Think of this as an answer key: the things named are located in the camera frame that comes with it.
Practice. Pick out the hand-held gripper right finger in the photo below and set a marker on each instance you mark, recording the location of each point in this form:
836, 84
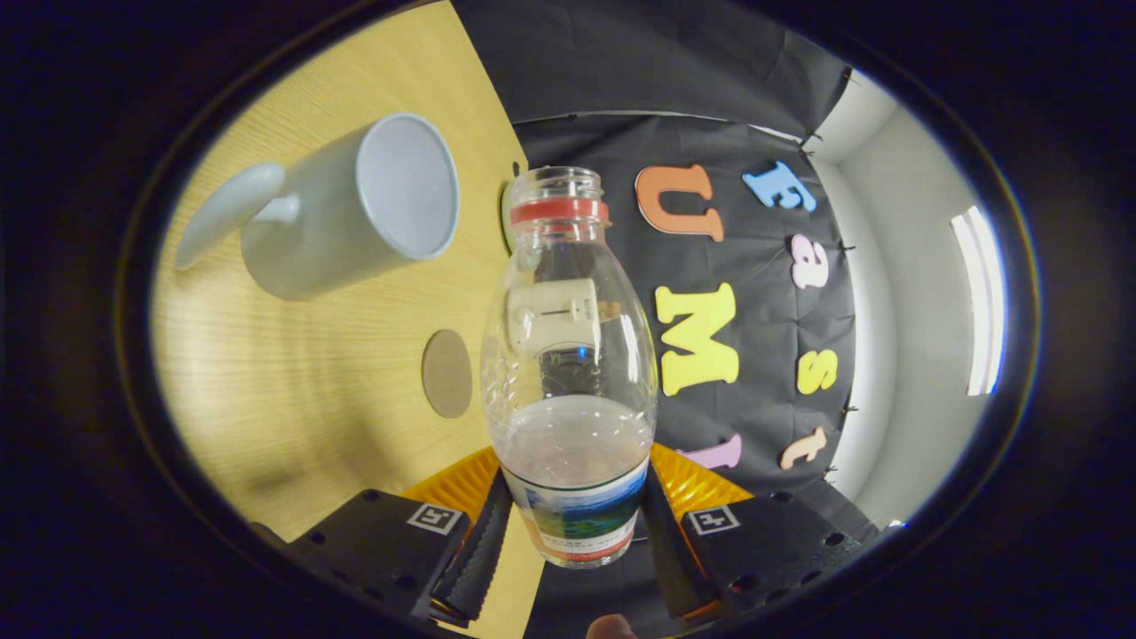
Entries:
666, 568

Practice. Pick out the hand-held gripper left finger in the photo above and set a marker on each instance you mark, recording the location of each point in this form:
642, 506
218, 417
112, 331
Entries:
484, 559

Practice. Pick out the clear plastic juice bottle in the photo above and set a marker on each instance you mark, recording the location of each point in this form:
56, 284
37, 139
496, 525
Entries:
568, 444

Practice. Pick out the round brown coaster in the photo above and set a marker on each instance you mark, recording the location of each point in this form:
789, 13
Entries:
446, 373

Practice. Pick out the light grey cup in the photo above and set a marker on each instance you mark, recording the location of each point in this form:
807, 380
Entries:
319, 231

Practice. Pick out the wooden table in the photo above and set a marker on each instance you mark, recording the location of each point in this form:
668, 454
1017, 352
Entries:
266, 399

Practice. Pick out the ceiling light panel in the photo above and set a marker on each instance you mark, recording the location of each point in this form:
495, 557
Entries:
981, 302

